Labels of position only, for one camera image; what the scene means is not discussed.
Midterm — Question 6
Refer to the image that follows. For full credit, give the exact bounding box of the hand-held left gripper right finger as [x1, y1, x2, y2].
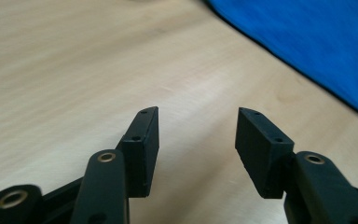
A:
[234, 106, 358, 224]

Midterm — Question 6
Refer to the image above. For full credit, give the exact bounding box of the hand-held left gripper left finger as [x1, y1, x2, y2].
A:
[69, 105, 160, 224]

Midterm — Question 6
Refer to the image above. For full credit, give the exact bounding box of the blue cloth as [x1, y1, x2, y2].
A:
[205, 0, 358, 121]

